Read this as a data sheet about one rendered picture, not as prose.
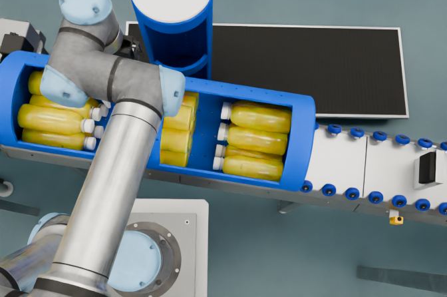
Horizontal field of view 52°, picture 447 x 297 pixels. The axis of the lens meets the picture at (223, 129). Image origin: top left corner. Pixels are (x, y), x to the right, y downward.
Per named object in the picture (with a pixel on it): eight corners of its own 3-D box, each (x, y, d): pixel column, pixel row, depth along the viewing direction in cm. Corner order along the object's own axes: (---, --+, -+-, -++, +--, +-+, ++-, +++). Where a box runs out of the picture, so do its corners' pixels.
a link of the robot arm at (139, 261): (155, 294, 102) (148, 299, 89) (97, 280, 102) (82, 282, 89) (169, 240, 105) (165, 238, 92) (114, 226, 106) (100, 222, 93)
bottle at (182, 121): (187, 136, 131) (123, 126, 131) (192, 115, 134) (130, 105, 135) (187, 122, 125) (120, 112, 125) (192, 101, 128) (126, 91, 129)
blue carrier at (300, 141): (290, 199, 145) (310, 181, 117) (17, 156, 145) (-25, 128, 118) (299, 115, 153) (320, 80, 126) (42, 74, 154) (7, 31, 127)
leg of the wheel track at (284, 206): (287, 214, 238) (314, 201, 178) (276, 212, 238) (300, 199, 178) (289, 203, 240) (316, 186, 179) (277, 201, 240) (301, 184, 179)
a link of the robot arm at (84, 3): (46, 16, 70) (64, -32, 72) (68, 46, 80) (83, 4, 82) (96, 28, 69) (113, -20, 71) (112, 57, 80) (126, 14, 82)
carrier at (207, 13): (146, 72, 240) (175, 116, 234) (113, -25, 155) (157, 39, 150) (192, 44, 245) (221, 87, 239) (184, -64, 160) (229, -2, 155)
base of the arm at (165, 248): (169, 295, 111) (166, 298, 102) (108, 290, 111) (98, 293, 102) (176, 232, 116) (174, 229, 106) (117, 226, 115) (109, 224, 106)
